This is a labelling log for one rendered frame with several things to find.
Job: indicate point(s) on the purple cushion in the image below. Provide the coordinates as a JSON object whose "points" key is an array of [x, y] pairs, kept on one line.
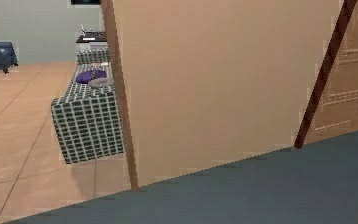
{"points": [[88, 76]]}

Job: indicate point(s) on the dark blue armchair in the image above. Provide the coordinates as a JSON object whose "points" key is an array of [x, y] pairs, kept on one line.
{"points": [[0, 55]]}

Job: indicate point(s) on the grey cushion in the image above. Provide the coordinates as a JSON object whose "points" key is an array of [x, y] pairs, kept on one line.
{"points": [[101, 82]]}

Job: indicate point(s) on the green checked sofa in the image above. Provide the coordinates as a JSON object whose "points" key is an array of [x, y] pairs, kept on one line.
{"points": [[87, 123]]}

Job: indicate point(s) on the black framed wall picture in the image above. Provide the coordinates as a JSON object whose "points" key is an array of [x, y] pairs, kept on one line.
{"points": [[85, 2]]}

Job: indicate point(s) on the black topped side table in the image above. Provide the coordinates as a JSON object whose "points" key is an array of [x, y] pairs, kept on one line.
{"points": [[92, 38]]}

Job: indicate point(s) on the light wooden room door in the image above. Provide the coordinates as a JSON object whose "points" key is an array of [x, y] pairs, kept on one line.
{"points": [[345, 76]]}

